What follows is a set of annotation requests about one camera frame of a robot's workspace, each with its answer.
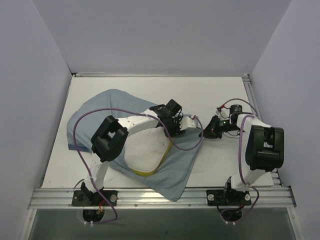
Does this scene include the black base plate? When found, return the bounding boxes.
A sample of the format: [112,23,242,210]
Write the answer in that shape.
[206,189,252,207]
[71,190,118,207]

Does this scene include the aluminium rail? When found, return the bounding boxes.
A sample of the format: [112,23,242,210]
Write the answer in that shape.
[232,75,286,192]
[28,185,296,210]

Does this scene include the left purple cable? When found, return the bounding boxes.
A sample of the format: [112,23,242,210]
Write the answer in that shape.
[73,107,205,222]

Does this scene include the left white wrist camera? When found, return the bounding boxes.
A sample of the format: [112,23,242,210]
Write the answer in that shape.
[179,115,198,131]

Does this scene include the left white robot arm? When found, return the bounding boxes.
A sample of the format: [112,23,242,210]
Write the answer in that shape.
[80,99,195,206]

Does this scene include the aluminium right side rail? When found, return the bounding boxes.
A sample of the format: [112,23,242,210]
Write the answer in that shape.
[232,75,286,192]

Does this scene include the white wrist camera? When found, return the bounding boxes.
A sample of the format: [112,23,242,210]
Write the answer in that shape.
[179,115,198,131]
[215,108,229,119]

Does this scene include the grey-blue pillowcase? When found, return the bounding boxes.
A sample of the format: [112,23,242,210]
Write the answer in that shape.
[66,89,199,202]

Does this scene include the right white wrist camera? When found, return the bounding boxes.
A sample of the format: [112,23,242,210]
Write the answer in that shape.
[215,108,229,119]

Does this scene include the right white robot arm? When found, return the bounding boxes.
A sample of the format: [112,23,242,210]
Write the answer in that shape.
[198,104,285,205]

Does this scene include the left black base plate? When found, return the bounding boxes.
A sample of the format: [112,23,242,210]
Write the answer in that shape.
[71,190,118,207]

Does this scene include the aluminium front rail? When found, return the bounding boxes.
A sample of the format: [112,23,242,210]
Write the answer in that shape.
[28,185,296,210]

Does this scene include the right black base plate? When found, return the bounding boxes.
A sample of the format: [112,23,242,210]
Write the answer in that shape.
[206,189,252,207]

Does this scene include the white pillow yellow trim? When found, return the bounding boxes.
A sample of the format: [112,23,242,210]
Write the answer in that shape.
[124,127,172,177]

